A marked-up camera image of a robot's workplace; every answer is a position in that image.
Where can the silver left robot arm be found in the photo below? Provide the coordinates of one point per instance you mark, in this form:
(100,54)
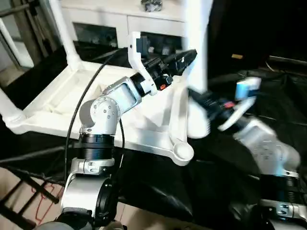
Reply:
(100,115)

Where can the dark brown rounded object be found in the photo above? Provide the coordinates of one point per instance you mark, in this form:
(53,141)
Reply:
(117,225)

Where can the dark bag of small parts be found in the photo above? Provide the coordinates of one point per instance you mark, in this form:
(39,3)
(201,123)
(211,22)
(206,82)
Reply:
(151,6)

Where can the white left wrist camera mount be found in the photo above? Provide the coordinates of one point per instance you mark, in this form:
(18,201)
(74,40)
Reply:
(133,52)

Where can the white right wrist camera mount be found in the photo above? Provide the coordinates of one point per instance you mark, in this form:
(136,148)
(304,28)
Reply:
(247,86)

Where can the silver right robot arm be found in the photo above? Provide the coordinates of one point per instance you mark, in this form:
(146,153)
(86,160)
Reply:
(268,148)

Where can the black metal floor frame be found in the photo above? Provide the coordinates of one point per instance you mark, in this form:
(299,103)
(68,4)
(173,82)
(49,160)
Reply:
(14,213)

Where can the white slanted pipe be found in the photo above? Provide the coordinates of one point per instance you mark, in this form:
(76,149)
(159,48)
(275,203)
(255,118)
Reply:
(14,45)

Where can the white plastic table top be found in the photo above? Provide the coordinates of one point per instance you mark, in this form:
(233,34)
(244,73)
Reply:
(55,100)

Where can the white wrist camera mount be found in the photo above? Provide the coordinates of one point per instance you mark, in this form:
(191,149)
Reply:
(133,52)
(247,86)

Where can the white plastic table leg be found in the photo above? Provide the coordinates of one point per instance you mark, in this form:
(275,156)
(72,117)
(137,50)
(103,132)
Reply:
(9,107)
(199,36)
(63,31)

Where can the white sideboard cabinet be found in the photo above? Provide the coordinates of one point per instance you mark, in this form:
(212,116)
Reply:
(100,16)

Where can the grey metal tripod stand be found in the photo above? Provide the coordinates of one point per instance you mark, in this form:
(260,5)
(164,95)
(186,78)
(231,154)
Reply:
(36,31)

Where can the small yellow label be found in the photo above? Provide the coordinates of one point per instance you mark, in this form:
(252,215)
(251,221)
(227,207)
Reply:
(237,56)

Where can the white jar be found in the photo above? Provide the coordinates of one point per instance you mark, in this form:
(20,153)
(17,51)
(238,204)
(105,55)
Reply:
(165,51)
(150,49)

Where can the black plastic mat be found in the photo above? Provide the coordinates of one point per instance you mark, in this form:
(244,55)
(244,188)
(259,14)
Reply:
(216,179)

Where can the black speaker cabinet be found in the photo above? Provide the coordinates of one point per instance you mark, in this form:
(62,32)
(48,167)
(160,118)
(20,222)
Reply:
(239,28)

